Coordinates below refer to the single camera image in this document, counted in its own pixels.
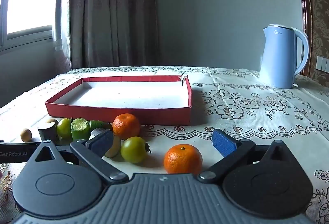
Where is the light blue electric kettle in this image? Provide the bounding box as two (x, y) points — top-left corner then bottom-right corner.
(259, 24), (309, 89)

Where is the red shallow cardboard box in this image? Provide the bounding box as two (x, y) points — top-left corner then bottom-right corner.
(45, 75), (192, 126)

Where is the window with grey frame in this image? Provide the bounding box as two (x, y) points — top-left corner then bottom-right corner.
(0, 0), (65, 51)

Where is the orange mandarin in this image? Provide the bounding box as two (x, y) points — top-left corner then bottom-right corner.
(163, 144), (203, 175)
(112, 113), (140, 140)

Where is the green cucumber piece cut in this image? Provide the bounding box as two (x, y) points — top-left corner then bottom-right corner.
(70, 118), (90, 141)

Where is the brown patterned curtain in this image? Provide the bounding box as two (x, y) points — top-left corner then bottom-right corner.
(53, 0), (160, 73)

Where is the floral white tablecloth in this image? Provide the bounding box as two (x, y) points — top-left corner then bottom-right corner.
(1, 66), (328, 223)

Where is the wooden headboard frame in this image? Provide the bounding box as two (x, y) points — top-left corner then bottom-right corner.
(301, 0), (313, 77)

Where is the white wall switch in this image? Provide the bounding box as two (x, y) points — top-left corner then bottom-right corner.
(316, 56), (329, 73)

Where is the dark sugarcane piece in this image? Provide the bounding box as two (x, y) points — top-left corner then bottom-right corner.
(89, 127), (122, 159)
(37, 122), (59, 143)

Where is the dark green cucumber end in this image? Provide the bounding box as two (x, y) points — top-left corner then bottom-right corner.
(89, 120), (113, 131)

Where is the green tomato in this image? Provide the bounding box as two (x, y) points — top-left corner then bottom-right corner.
(56, 118), (72, 139)
(120, 137), (152, 164)

